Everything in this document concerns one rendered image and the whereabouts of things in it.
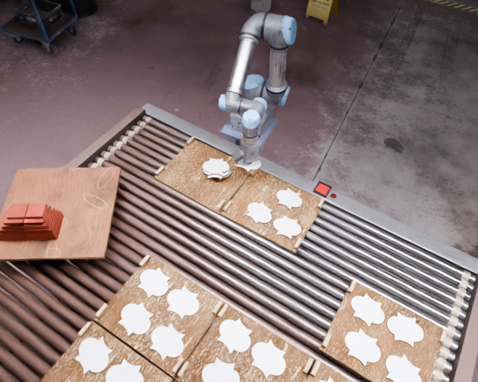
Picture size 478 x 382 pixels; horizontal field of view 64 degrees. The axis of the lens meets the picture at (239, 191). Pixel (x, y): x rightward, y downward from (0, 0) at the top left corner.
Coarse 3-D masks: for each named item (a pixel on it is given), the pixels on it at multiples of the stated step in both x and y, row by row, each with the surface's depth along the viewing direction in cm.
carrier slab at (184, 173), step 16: (192, 144) 218; (176, 160) 211; (192, 160) 211; (208, 160) 211; (224, 160) 212; (160, 176) 204; (176, 176) 204; (192, 176) 204; (240, 176) 205; (192, 192) 198; (208, 192) 198; (224, 192) 198; (208, 208) 193
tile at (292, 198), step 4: (288, 188) 200; (280, 192) 198; (284, 192) 198; (288, 192) 198; (292, 192) 198; (276, 196) 197; (280, 196) 196; (284, 196) 196; (288, 196) 196; (292, 196) 196; (296, 196) 196; (280, 200) 195; (284, 200) 195; (288, 200) 195; (292, 200) 195; (296, 200) 195; (300, 200) 195; (280, 204) 194; (284, 204) 193; (288, 204) 194; (292, 204) 194; (296, 204) 194; (300, 204) 194; (288, 208) 193
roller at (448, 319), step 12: (120, 144) 218; (144, 156) 214; (156, 168) 211; (324, 252) 181; (336, 264) 179; (348, 264) 177; (360, 276) 175; (372, 276) 174; (384, 288) 172; (396, 288) 171; (408, 300) 168; (420, 300) 168; (432, 312) 165; (444, 312) 165; (456, 324) 162
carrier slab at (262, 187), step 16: (256, 176) 205; (272, 176) 206; (240, 192) 199; (256, 192) 199; (272, 192) 199; (304, 192) 200; (240, 208) 192; (272, 208) 193; (304, 208) 194; (320, 208) 194; (240, 224) 188; (256, 224) 187; (272, 224) 187; (304, 224) 188; (272, 240) 182; (288, 240) 182
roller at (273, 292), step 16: (128, 208) 193; (160, 224) 187; (176, 240) 185; (192, 240) 183; (208, 256) 178; (240, 272) 173; (256, 288) 171; (272, 288) 169; (288, 304) 166; (320, 320) 161
